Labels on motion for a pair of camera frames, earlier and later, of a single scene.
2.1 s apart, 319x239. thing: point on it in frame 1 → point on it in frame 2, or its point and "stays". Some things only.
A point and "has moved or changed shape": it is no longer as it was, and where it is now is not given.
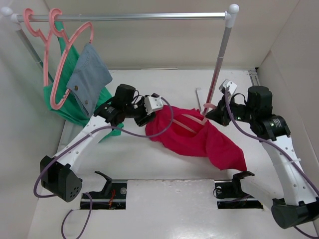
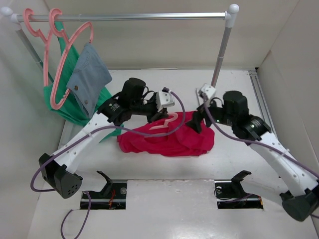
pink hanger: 38,34 stays
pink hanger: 202,122 has moved or changed shape
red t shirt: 188,131 has moved or changed shape
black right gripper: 220,114 → 198,115
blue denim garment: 91,77 stays
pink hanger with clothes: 68,39 stays
